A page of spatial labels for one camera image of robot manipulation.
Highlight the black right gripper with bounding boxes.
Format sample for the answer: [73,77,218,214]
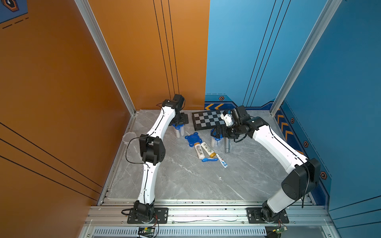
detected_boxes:
[210,123,242,138]

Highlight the blue lid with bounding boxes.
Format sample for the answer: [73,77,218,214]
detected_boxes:
[172,124,184,130]
[185,132,202,147]
[211,135,223,141]

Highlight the clear plastic container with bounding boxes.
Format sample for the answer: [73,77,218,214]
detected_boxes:
[211,136,224,148]
[122,132,137,145]
[174,127,185,138]

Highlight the clear plastic container back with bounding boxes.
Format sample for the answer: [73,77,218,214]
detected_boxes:
[174,127,185,138]

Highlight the white bottle orange cap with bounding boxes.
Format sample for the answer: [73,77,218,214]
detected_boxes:
[194,142,205,160]
[201,142,216,158]

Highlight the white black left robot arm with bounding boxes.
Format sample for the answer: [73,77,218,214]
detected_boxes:
[129,94,188,223]

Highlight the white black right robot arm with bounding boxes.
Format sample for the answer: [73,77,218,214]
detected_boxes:
[220,114,320,223]

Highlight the silver microphone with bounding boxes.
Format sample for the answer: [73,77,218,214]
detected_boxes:
[224,137,231,154]

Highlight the black white checkerboard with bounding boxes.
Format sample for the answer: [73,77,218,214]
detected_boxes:
[191,110,225,131]

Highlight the toothpaste tube right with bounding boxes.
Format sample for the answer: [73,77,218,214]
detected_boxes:
[215,154,228,168]

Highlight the blue toothbrush middle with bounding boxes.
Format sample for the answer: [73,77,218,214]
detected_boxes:
[201,158,218,162]

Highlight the circuit board right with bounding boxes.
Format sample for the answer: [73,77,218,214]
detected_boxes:
[265,227,288,238]

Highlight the green circuit board left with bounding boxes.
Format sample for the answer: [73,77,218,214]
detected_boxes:
[137,227,156,238]

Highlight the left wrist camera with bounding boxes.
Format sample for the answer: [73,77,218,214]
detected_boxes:
[173,94,185,111]

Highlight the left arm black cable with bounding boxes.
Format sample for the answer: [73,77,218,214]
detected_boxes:
[124,136,146,165]

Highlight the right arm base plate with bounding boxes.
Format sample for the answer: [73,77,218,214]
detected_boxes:
[246,207,289,224]

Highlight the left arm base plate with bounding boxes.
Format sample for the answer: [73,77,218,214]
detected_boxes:
[127,207,169,225]

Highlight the aluminium front rail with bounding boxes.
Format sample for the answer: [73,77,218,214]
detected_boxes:
[84,199,333,226]

